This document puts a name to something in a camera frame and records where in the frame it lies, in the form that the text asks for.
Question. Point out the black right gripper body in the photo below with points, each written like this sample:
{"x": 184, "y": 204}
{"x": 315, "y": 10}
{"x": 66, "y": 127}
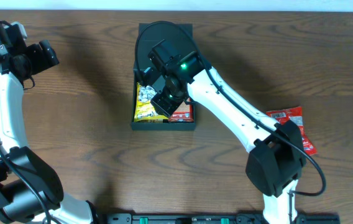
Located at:
{"x": 167, "y": 101}

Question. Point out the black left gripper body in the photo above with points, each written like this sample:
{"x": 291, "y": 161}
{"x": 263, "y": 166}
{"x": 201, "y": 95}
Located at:
{"x": 32, "y": 61}

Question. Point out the red orange snack box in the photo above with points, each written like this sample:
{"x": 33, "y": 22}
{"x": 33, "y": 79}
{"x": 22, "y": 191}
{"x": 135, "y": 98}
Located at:
{"x": 184, "y": 113}

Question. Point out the yellow Hacks candy bag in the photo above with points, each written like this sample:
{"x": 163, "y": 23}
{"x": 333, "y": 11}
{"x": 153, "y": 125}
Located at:
{"x": 144, "y": 110}

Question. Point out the red snack pouch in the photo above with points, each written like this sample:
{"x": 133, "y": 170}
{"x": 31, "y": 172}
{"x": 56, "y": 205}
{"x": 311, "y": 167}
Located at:
{"x": 294, "y": 115}

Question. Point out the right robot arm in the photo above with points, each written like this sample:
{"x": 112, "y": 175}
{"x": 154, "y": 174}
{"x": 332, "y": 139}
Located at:
{"x": 275, "y": 162}

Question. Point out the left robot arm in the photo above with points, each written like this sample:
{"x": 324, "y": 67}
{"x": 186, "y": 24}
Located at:
{"x": 30, "y": 190}

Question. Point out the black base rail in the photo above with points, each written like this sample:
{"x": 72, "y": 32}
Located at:
{"x": 241, "y": 218}

